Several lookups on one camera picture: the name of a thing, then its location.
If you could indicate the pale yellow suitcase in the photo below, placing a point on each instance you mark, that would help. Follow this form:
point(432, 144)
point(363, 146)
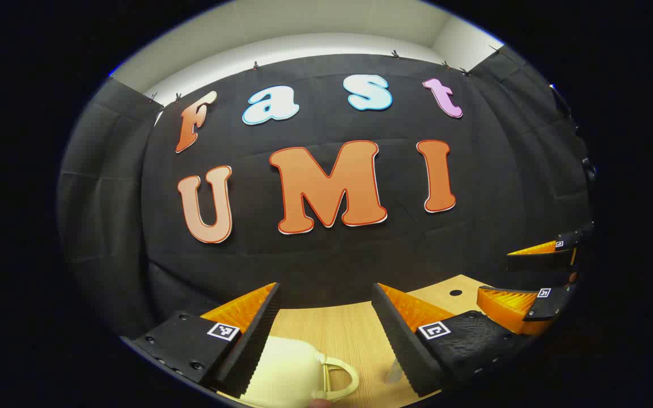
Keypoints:
point(287, 368)

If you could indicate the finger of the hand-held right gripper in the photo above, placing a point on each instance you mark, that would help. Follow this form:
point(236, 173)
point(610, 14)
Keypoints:
point(536, 262)
point(508, 309)

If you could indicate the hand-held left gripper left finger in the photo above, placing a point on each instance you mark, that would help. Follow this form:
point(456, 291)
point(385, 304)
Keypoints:
point(247, 340)

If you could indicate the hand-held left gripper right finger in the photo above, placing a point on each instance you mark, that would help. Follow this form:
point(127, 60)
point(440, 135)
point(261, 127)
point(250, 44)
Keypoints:
point(400, 334)

